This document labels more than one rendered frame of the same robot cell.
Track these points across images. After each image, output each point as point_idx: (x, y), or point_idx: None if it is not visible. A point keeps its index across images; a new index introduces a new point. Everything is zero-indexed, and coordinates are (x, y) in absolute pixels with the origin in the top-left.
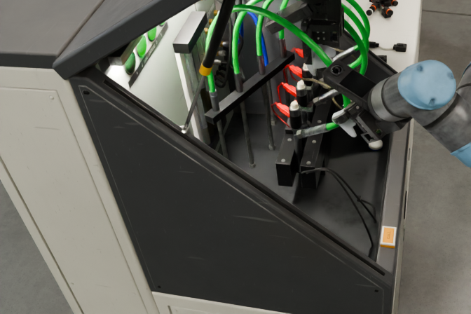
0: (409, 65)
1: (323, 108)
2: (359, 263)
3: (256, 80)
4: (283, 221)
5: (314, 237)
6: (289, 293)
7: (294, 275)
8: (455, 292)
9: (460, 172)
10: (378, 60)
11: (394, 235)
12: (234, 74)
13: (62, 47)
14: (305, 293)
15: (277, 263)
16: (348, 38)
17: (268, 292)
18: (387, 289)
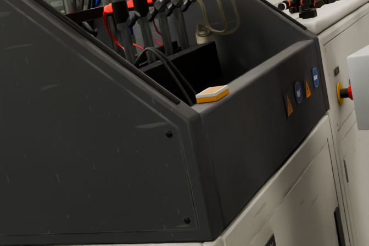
0: (314, 20)
1: (187, 50)
2: (133, 76)
3: (94, 7)
4: (17, 9)
5: (61, 32)
6: (55, 185)
7: (52, 137)
8: None
9: None
10: (266, 3)
11: (219, 89)
12: None
13: None
14: (76, 177)
15: (27, 112)
16: None
17: (28, 194)
18: (183, 124)
